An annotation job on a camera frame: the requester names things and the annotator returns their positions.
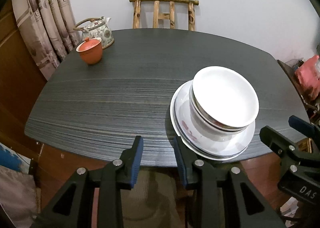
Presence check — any floral white plate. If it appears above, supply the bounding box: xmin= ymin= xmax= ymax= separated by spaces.
xmin=170 ymin=80 xmax=255 ymax=161

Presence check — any floral ceramic teapot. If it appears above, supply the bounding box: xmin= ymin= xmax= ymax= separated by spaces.
xmin=73 ymin=17 xmax=114 ymax=50

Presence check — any beige patterned curtain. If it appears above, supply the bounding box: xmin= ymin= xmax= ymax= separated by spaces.
xmin=12 ymin=0 xmax=80 ymax=80

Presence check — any white bowl floral outside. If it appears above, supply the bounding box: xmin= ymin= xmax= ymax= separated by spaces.
xmin=189 ymin=84 xmax=251 ymax=137

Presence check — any brown wooden cabinet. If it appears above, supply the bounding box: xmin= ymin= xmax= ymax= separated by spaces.
xmin=0 ymin=0 xmax=105 ymax=207

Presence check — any orange clay cup with strainer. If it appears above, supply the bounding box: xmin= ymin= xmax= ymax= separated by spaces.
xmin=76 ymin=37 xmax=103 ymax=65

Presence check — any large white bowl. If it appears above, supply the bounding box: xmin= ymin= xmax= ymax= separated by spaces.
xmin=192 ymin=66 xmax=259 ymax=127

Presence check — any wooden bamboo chair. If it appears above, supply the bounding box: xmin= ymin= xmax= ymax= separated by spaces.
xmin=129 ymin=0 xmax=200 ymax=31

